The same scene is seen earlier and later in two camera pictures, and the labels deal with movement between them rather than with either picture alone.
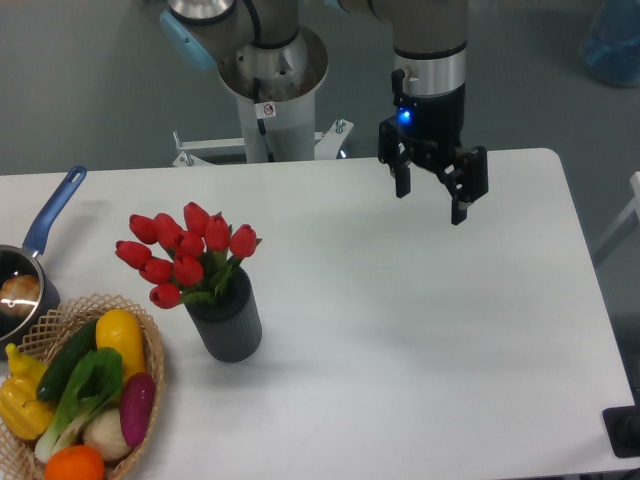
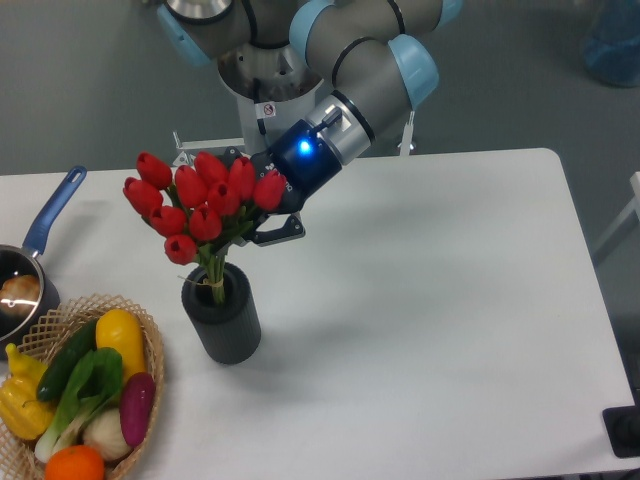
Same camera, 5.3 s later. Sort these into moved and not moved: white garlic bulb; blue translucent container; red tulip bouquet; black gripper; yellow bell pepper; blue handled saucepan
Moved: red tulip bouquet; black gripper
Not moved: white garlic bulb; blue translucent container; yellow bell pepper; blue handled saucepan
